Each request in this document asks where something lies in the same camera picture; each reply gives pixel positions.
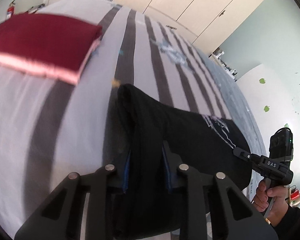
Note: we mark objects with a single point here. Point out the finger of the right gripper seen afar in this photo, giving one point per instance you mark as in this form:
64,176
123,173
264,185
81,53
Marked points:
242,157

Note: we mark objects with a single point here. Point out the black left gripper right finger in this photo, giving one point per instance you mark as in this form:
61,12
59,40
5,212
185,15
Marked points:
232,215

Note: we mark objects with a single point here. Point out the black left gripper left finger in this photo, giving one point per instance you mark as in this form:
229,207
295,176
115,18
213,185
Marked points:
80,206

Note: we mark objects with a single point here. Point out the black printed hoodie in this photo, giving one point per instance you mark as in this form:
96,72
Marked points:
150,203

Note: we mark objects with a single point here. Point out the person's right hand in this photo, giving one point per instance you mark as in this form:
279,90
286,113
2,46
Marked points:
279,208

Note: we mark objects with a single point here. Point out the striped grey white bedsheet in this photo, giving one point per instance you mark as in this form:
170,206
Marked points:
49,128

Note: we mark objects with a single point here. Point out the pink folded garment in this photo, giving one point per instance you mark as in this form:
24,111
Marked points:
48,70

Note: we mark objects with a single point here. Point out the cream wardrobe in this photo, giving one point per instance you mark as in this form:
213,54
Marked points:
205,23

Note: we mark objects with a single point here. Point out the dark red folded garment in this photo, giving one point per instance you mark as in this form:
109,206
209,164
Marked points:
48,38

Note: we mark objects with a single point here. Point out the red fire extinguisher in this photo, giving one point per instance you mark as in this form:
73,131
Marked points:
10,10

